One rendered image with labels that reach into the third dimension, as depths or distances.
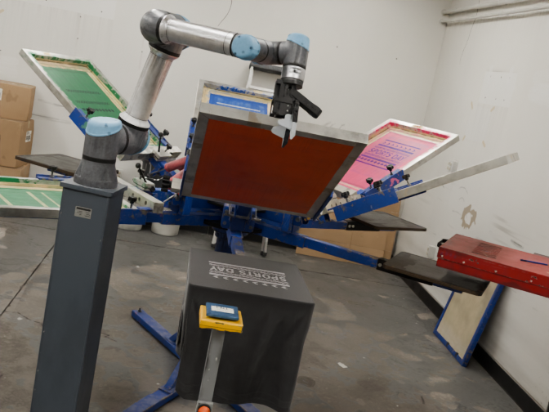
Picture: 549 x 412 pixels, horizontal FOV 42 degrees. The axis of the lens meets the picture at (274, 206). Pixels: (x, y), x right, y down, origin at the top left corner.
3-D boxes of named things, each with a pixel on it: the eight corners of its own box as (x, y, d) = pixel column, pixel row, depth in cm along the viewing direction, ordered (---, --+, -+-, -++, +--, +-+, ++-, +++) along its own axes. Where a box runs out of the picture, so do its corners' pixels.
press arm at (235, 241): (253, 307, 259) (256, 293, 257) (238, 305, 258) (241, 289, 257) (236, 228, 379) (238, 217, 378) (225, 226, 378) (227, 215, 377)
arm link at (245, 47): (128, 1, 232) (256, 29, 212) (148, 6, 242) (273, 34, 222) (122, 36, 234) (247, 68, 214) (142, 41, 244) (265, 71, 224)
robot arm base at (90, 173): (66, 181, 243) (70, 153, 241) (82, 176, 258) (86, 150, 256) (109, 190, 242) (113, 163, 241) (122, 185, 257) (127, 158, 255)
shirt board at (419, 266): (488, 292, 348) (492, 276, 347) (477, 311, 311) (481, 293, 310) (247, 221, 397) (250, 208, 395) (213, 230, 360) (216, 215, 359)
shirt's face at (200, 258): (314, 304, 248) (314, 303, 248) (189, 285, 242) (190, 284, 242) (295, 265, 295) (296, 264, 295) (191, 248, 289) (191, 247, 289)
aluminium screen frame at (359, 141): (368, 144, 243) (368, 134, 244) (198, 111, 234) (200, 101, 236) (312, 218, 315) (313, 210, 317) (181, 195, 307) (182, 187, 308)
